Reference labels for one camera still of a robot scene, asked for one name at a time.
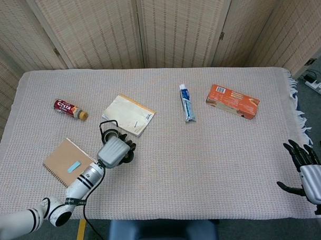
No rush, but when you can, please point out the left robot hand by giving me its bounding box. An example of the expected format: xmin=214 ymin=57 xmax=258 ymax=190
xmin=96 ymin=133 xmax=138 ymax=169

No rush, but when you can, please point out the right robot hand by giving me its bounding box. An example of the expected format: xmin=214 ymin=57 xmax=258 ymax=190
xmin=275 ymin=137 xmax=321 ymax=207

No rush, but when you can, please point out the light blue flat strip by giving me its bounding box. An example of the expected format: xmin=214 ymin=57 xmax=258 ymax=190
xmin=66 ymin=160 xmax=82 ymax=173

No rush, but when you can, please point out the white writing pad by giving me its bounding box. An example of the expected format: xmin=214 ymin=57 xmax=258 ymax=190
xmin=101 ymin=92 xmax=158 ymax=139

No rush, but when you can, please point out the brown spiral notebook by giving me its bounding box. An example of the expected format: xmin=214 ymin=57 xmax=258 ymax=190
xmin=41 ymin=136 xmax=99 ymax=189

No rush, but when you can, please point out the grey woven tablecloth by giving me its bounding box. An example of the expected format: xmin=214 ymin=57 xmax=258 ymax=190
xmin=0 ymin=61 xmax=319 ymax=231

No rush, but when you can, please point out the red coffee bottle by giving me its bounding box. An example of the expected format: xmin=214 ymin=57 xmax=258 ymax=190
xmin=53 ymin=98 xmax=89 ymax=122

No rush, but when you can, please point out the blue white toothpaste tube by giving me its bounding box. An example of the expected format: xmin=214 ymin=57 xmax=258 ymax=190
xmin=178 ymin=83 xmax=197 ymax=124

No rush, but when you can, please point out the blue chair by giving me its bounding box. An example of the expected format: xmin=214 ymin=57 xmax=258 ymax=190
xmin=105 ymin=216 xmax=220 ymax=240

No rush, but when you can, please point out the white power strip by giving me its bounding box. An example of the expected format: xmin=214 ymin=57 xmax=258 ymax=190
xmin=304 ymin=77 xmax=321 ymax=98

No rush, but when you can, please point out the orange biscuit box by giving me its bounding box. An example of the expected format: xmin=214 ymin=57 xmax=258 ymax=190
xmin=204 ymin=82 xmax=261 ymax=122

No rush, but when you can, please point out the woven folding screen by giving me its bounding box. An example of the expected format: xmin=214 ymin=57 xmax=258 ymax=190
xmin=0 ymin=0 xmax=321 ymax=144

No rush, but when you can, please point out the black teapot with handle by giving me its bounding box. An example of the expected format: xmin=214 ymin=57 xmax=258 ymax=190
xmin=98 ymin=119 xmax=128 ymax=144

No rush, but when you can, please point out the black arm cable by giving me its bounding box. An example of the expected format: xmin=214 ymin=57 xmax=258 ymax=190
xmin=81 ymin=160 xmax=109 ymax=240

